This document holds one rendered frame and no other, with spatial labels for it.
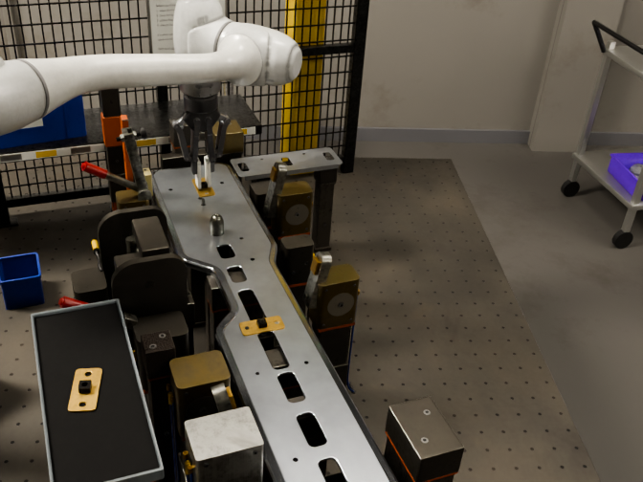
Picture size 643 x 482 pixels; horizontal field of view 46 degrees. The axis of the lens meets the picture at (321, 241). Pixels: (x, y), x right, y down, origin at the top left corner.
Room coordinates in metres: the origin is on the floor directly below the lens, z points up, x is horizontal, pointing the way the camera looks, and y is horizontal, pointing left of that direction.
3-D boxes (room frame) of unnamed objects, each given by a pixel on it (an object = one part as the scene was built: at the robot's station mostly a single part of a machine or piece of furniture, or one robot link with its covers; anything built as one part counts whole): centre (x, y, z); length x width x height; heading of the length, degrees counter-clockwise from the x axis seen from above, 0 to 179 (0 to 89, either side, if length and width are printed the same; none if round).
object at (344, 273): (1.26, -0.05, 0.87); 0.12 x 0.07 x 0.35; 114
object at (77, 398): (0.77, 0.32, 1.17); 0.08 x 0.04 x 0.01; 9
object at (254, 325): (1.13, 0.10, 1.01); 0.08 x 0.04 x 0.01; 113
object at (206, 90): (1.55, 0.29, 1.32); 0.09 x 0.09 x 0.06
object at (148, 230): (1.14, 0.33, 0.94); 0.18 x 0.13 x 0.49; 24
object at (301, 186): (1.59, 0.07, 0.87); 0.12 x 0.07 x 0.35; 114
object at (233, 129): (1.86, 0.28, 0.88); 0.08 x 0.08 x 0.36; 24
